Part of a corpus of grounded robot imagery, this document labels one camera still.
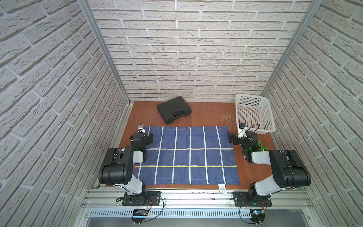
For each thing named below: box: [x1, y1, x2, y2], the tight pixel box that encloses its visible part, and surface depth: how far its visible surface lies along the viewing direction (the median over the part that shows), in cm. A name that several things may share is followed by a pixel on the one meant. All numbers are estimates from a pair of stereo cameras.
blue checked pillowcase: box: [134, 126, 241, 185], surface depth 89 cm
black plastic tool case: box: [156, 96, 192, 125], surface depth 112 cm
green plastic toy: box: [257, 140, 269, 152], surface depth 94 cm
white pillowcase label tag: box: [218, 183, 227, 195], surface depth 79 cm
